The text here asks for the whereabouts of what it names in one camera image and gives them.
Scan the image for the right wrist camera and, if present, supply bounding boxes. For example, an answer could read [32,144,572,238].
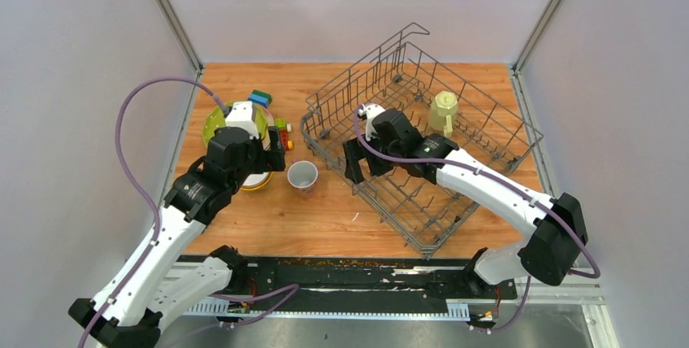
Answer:
[356,103,386,141]

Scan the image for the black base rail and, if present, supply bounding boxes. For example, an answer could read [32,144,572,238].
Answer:
[219,256,518,319]

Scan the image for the pale yellow mug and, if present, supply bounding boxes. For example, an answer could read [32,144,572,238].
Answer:
[427,91,458,138]

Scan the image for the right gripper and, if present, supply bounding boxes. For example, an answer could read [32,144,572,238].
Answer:
[344,130,404,183]

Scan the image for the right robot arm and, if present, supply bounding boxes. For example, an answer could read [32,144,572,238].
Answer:
[343,104,589,298]

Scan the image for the yellow bowl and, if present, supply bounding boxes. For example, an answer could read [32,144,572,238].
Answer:
[239,170,275,193]

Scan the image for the green blue toy block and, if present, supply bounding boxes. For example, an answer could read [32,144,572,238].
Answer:
[248,89,273,108]

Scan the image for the white bowl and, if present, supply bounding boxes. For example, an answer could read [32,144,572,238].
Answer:
[242,172,272,189]

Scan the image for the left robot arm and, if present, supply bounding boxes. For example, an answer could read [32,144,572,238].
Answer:
[68,126,285,347]

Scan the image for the grey wire dish rack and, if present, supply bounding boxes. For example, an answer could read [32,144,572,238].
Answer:
[300,23,543,259]

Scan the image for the green polka dot plate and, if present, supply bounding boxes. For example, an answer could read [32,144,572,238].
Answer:
[201,102,275,150]

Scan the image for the red green toy bricks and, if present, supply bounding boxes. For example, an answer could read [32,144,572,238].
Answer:
[274,118,294,150]

